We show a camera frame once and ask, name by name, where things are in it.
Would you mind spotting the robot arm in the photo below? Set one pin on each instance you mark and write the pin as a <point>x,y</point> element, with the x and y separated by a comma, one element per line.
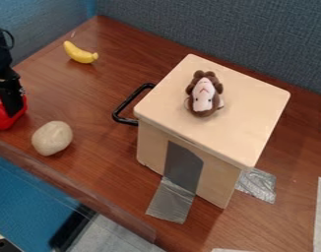
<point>0,55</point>

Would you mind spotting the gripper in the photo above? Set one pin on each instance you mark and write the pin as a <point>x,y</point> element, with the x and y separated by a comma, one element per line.
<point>5,80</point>

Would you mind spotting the yellow toy banana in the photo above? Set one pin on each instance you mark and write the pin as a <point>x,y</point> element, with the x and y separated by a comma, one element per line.
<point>79,54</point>

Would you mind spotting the grey tape strip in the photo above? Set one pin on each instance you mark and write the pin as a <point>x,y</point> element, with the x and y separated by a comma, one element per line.
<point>256,184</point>
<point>176,187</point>

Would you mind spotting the drawer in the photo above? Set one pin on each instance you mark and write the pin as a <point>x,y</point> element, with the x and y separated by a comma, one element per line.
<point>126,104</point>

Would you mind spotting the cabinet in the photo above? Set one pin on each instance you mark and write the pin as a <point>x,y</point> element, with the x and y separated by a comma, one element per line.
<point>224,121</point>

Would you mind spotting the red toy pepper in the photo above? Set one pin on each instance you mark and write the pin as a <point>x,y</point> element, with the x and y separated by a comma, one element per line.
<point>1,119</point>

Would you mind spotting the beige toy potato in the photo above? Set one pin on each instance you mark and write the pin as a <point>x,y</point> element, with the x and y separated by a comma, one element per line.
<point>51,138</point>

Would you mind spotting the brown plush animal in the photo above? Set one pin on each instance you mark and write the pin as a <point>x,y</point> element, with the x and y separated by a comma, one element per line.
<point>204,95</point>

